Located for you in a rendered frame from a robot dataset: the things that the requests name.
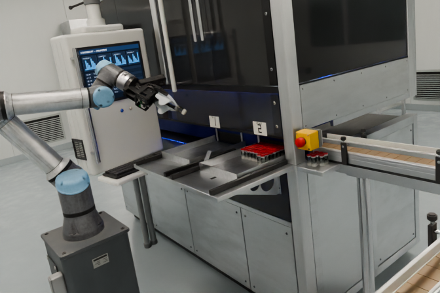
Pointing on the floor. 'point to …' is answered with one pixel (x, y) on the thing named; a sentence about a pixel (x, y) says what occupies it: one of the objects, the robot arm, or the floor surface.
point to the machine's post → (291, 121)
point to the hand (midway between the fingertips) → (175, 105)
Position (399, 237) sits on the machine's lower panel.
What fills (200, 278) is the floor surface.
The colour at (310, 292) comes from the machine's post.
